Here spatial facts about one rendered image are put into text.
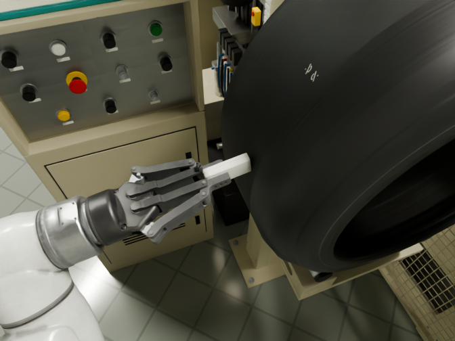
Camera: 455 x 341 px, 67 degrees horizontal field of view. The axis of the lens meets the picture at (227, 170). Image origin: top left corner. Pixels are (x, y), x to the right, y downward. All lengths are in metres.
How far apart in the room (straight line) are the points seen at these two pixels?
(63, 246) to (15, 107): 0.64
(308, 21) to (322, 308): 1.46
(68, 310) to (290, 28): 0.49
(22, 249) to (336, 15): 0.48
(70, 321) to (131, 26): 0.68
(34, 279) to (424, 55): 0.52
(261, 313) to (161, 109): 1.04
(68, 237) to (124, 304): 1.31
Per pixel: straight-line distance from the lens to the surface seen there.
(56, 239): 0.50
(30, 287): 0.53
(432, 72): 0.41
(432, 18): 0.44
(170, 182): 0.50
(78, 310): 0.57
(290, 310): 1.74
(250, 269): 1.76
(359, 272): 0.97
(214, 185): 0.49
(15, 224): 0.53
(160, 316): 1.73
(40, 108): 1.08
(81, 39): 0.96
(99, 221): 0.48
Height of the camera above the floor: 1.65
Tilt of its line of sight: 52 degrees down
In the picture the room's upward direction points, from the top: straight up
